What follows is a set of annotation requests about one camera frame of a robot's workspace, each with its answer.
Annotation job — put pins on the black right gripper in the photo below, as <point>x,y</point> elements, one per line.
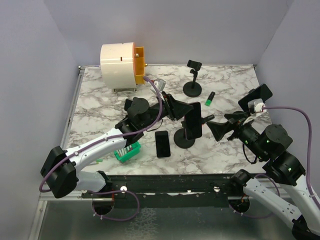
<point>219,129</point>

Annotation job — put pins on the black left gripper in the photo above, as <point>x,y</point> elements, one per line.
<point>175,109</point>

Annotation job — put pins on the purple-edged black phone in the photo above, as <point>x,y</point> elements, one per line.
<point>193,122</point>

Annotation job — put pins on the tall black phone stand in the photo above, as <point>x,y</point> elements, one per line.
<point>192,88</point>

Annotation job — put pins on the black round-base front stand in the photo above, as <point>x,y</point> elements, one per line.
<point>180,138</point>

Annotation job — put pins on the black phone with silver edge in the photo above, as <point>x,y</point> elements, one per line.
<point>162,144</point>

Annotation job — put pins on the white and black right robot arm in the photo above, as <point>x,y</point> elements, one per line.
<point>270,146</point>

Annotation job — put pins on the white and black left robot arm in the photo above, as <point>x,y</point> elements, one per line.
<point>63,171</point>

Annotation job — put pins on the black phone right side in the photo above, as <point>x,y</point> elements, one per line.
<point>254,97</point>

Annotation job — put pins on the silver-edged phone left rear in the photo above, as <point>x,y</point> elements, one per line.
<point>128,105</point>

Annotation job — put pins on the green and black marker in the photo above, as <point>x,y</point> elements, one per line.
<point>210,98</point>

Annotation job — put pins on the green plastic bin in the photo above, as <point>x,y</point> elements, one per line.
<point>125,154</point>

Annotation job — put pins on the white cylindrical drum device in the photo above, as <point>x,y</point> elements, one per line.
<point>117,64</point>

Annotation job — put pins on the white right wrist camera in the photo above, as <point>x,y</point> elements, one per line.
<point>255,108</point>

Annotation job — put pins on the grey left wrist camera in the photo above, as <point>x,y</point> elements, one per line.
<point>160,84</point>

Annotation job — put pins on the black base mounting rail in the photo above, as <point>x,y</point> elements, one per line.
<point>171,191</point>

